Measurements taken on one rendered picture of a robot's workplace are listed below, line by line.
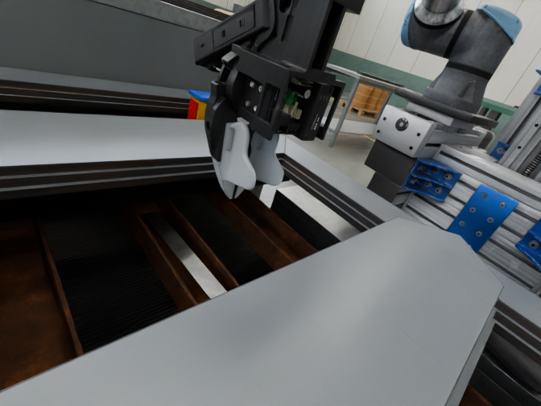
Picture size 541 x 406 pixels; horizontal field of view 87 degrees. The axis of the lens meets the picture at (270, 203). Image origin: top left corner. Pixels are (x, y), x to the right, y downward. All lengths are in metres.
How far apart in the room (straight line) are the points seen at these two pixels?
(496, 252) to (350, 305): 0.63
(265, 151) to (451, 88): 0.71
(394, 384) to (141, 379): 0.20
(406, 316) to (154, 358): 0.25
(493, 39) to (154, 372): 0.94
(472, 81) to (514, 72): 9.69
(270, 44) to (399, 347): 0.29
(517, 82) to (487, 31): 9.61
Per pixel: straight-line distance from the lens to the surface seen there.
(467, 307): 0.45
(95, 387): 0.24
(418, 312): 0.38
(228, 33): 0.30
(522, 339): 0.52
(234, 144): 0.28
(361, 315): 0.33
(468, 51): 0.96
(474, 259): 0.58
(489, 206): 0.89
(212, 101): 0.27
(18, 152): 0.48
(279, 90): 0.24
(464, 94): 0.95
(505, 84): 10.61
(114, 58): 0.90
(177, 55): 0.96
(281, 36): 0.26
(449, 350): 0.37
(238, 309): 0.27
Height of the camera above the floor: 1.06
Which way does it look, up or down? 29 degrees down
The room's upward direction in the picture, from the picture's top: 19 degrees clockwise
